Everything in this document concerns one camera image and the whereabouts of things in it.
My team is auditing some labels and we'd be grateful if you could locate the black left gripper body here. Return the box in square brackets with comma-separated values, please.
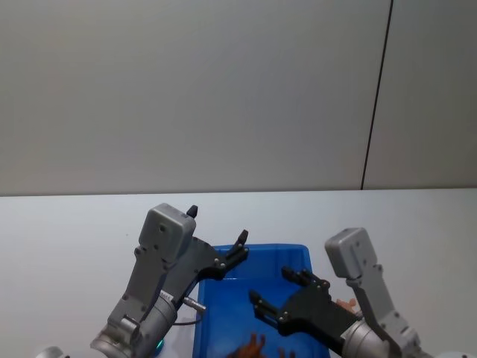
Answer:
[159, 236, 229, 304]

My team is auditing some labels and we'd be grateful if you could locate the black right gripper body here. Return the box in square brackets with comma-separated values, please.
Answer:
[277, 278, 363, 354]

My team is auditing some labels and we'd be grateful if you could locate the pale pink toy piece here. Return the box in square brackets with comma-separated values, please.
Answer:
[335, 297, 361, 315]

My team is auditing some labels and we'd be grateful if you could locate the blue plastic bin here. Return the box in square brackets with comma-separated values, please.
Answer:
[192, 243, 337, 358]

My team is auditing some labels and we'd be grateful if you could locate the large orange-brown toy crayfish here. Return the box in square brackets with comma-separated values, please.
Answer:
[226, 333, 268, 358]

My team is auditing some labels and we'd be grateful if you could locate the thin dark cable silver plug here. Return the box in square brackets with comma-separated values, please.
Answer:
[173, 296, 208, 326]

